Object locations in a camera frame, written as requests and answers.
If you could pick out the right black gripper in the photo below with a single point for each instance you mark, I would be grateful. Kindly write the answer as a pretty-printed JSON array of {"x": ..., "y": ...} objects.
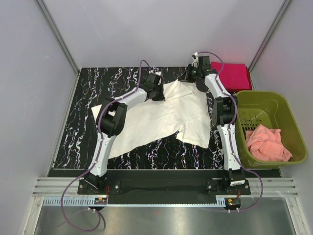
[{"x": 182, "y": 78}]

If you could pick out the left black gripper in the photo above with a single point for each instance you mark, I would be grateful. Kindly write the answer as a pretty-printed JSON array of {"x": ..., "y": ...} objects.
[{"x": 161, "y": 97}]

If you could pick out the white t shirt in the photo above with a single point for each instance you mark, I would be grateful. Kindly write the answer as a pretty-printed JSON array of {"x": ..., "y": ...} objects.
[{"x": 184, "y": 112}]

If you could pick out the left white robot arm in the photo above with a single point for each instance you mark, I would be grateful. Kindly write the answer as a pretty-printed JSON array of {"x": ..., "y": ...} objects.
[{"x": 110, "y": 121}]

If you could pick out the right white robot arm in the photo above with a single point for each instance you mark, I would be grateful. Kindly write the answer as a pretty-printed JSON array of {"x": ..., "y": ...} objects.
[{"x": 224, "y": 115}]

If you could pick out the folded magenta t shirt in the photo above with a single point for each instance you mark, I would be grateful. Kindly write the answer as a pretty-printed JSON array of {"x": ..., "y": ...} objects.
[{"x": 228, "y": 67}]

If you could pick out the black marble pattern mat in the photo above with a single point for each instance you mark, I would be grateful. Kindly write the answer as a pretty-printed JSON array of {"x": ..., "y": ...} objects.
[{"x": 79, "y": 137}]

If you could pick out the olive green plastic basket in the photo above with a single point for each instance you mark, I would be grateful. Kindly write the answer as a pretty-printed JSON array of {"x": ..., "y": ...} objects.
[{"x": 272, "y": 111}]

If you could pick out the pink crumpled t shirt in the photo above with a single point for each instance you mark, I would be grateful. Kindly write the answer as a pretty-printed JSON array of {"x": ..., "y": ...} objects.
[{"x": 266, "y": 145}]

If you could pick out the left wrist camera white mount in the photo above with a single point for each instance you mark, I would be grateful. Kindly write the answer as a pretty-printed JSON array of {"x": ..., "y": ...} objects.
[{"x": 158, "y": 78}]

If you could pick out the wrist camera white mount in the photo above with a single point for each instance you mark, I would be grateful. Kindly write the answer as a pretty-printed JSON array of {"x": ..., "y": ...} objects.
[
  {"x": 158, "y": 78},
  {"x": 195, "y": 62}
]

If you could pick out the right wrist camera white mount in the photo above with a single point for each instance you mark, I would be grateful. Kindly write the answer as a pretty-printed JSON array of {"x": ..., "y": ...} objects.
[{"x": 195, "y": 62}]

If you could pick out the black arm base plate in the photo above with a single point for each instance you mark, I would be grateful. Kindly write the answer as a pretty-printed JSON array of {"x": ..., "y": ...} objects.
[{"x": 162, "y": 183}]

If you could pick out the left aluminium frame post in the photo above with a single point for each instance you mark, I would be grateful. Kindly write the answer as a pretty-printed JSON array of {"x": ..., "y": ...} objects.
[{"x": 55, "y": 31}]

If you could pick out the aluminium frame post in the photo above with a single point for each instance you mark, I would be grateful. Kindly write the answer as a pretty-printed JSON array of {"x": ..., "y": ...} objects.
[
  {"x": 55, "y": 31},
  {"x": 270, "y": 32}
]

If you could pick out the right aluminium frame post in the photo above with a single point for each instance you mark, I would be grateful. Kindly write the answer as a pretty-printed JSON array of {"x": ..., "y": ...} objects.
[{"x": 270, "y": 32}]

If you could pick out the aluminium rail profile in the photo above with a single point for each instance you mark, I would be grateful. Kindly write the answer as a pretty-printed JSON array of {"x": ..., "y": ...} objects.
[{"x": 51, "y": 186}]

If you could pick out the white slotted cable duct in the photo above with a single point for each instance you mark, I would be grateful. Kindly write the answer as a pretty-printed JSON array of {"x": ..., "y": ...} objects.
[{"x": 116, "y": 201}]

